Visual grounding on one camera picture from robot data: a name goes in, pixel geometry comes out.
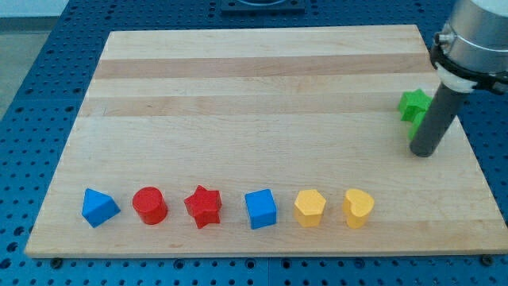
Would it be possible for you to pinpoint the wooden board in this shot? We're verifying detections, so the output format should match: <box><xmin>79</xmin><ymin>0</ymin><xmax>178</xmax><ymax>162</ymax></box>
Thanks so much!
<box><xmin>25</xmin><ymin>25</ymin><xmax>507</xmax><ymax>258</ymax></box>

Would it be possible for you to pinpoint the yellow hexagon block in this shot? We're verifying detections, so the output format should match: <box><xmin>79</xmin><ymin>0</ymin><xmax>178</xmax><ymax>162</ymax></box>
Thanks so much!
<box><xmin>294</xmin><ymin>189</ymin><xmax>326</xmax><ymax>227</ymax></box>

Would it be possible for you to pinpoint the yellow heart block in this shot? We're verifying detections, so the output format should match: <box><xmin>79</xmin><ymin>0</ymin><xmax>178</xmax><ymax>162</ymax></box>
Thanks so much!
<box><xmin>342</xmin><ymin>188</ymin><xmax>375</xmax><ymax>229</ymax></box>

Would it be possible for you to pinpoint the red cylinder block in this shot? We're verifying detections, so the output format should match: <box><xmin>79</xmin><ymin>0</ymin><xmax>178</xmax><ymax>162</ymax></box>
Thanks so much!
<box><xmin>132</xmin><ymin>187</ymin><xmax>168</xmax><ymax>225</ymax></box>

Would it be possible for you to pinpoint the blue triangle block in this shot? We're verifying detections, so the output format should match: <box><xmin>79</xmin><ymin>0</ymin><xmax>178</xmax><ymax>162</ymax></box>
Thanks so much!
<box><xmin>82</xmin><ymin>188</ymin><xmax>121</xmax><ymax>228</ymax></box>

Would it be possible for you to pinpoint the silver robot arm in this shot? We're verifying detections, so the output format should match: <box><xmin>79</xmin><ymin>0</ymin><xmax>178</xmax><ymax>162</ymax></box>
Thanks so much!
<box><xmin>410</xmin><ymin>0</ymin><xmax>507</xmax><ymax>157</ymax></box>

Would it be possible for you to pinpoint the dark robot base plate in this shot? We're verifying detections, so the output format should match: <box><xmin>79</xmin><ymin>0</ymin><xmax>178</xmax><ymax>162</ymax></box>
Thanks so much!
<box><xmin>219</xmin><ymin>0</ymin><xmax>307</xmax><ymax>14</ymax></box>

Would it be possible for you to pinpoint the green star block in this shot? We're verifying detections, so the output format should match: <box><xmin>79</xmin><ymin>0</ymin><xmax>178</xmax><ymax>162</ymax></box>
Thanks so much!
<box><xmin>398</xmin><ymin>89</ymin><xmax>432</xmax><ymax>122</ymax></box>

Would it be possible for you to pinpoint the red star block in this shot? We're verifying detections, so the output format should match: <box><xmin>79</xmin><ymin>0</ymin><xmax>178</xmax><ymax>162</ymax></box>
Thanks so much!
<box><xmin>184</xmin><ymin>185</ymin><xmax>222</xmax><ymax>229</ymax></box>

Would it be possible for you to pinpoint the green block behind pusher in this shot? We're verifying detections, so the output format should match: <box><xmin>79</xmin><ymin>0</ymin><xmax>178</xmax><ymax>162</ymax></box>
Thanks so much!
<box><xmin>408</xmin><ymin>111</ymin><xmax>426</xmax><ymax>140</ymax></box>

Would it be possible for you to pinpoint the blue cube block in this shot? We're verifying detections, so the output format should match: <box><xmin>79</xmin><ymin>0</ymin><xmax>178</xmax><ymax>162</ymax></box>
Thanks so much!
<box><xmin>244</xmin><ymin>189</ymin><xmax>277</xmax><ymax>230</ymax></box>

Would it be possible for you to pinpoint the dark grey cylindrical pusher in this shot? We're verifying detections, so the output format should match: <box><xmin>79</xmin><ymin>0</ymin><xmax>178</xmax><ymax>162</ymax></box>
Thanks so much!
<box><xmin>410</xmin><ymin>83</ymin><xmax>469</xmax><ymax>157</ymax></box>

